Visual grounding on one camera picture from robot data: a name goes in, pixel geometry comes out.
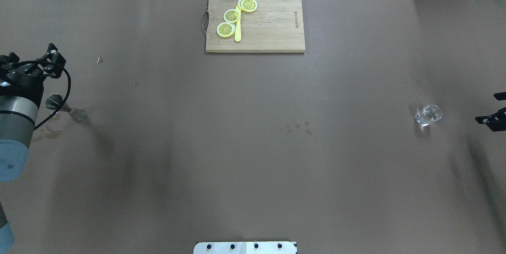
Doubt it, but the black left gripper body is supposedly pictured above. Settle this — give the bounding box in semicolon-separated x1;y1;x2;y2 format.
0;52;44;106

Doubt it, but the clear glass shaker cup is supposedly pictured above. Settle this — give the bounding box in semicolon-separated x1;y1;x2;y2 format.
414;104;443;127

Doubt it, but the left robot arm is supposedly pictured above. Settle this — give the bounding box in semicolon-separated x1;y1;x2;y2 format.
0;43;66;182

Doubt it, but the spilled liquid puddle left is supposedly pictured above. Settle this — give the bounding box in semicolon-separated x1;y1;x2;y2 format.
31;126;62;142

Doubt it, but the lemon slice bottom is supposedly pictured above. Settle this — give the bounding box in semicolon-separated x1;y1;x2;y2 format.
216;22;236;38

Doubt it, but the lemon slice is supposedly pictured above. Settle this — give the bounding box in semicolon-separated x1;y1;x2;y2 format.
223;9;242;24
216;22;236;38
237;0;258;13

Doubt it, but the lemon slice middle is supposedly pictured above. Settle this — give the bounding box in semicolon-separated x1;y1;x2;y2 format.
223;9;242;24

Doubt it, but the yellow plastic knife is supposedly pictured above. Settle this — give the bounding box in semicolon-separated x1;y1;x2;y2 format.
234;5;242;43

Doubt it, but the spilled droplets table centre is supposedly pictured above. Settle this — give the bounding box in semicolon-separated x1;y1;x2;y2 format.
272;120;314;136

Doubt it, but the lemon slice top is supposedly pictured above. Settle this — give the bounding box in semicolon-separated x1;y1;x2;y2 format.
237;0;258;13

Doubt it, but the wooden cutting board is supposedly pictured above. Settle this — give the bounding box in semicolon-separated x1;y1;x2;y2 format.
205;0;306;53

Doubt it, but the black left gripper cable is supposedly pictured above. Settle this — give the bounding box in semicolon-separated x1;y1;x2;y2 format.
12;60;72;130

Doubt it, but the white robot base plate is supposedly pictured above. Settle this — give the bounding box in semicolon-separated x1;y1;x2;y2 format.
193;241;298;254

